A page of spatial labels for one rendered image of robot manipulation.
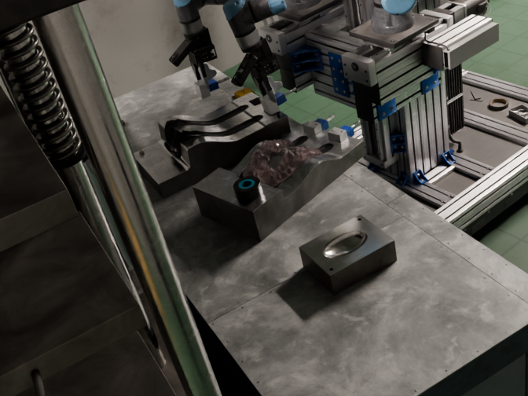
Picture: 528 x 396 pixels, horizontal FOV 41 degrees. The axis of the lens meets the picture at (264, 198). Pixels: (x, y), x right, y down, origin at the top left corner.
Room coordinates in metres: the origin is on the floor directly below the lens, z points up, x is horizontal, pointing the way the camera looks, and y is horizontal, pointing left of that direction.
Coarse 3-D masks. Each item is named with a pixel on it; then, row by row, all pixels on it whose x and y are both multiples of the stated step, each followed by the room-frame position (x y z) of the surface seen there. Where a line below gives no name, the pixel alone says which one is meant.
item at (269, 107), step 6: (294, 90) 2.21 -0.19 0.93; (264, 96) 2.20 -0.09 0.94; (276, 96) 2.19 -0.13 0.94; (282, 96) 2.18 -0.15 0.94; (264, 102) 2.16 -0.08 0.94; (270, 102) 2.16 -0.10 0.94; (276, 102) 2.16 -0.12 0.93; (282, 102) 2.17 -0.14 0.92; (264, 108) 2.19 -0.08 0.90; (270, 108) 2.15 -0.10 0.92; (276, 108) 2.16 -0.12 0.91; (270, 114) 2.15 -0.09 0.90
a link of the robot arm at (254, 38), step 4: (252, 32) 2.18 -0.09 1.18; (256, 32) 2.19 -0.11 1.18; (244, 36) 2.17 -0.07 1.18; (248, 36) 2.17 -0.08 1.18; (252, 36) 2.17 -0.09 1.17; (256, 36) 2.18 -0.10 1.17; (236, 40) 2.20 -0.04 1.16; (240, 40) 2.18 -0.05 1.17; (244, 40) 2.17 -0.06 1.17; (248, 40) 2.17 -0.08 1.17; (252, 40) 2.17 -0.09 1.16; (256, 40) 2.18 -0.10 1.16; (240, 44) 2.18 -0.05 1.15; (244, 44) 2.17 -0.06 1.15; (248, 44) 2.17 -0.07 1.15; (252, 44) 2.17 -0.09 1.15; (244, 48) 2.18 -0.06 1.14
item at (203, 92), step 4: (228, 76) 2.44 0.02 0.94; (200, 80) 2.42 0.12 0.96; (212, 80) 2.43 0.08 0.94; (220, 80) 2.43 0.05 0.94; (224, 80) 2.43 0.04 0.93; (196, 84) 2.40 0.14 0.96; (200, 84) 2.39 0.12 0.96; (212, 84) 2.40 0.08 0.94; (216, 84) 2.40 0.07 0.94; (196, 88) 2.41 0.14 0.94; (200, 88) 2.38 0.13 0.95; (204, 88) 2.38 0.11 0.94; (212, 88) 2.40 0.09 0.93; (216, 88) 2.40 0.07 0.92; (196, 92) 2.42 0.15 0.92; (200, 92) 2.38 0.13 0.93; (204, 92) 2.38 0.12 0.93; (208, 92) 2.39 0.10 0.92; (200, 96) 2.39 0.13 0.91; (204, 96) 2.38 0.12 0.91; (208, 96) 2.38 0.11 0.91
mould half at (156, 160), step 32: (256, 96) 2.32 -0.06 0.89; (160, 128) 2.21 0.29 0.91; (192, 128) 2.13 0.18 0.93; (224, 128) 2.16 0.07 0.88; (256, 128) 2.09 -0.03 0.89; (288, 128) 2.12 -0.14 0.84; (160, 160) 2.09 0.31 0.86; (192, 160) 1.99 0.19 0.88; (224, 160) 2.03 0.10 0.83; (160, 192) 1.95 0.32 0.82
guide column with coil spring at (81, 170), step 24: (24, 48) 1.22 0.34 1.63; (24, 72) 1.22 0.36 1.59; (24, 96) 1.23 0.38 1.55; (48, 96) 1.23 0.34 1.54; (48, 120) 1.22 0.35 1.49; (48, 144) 1.22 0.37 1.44; (72, 144) 1.23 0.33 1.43; (72, 168) 1.22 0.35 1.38; (72, 192) 1.22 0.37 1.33; (96, 192) 1.25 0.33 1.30; (96, 216) 1.22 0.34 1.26; (120, 264) 1.23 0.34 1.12; (144, 312) 1.24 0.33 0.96; (144, 336) 1.22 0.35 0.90
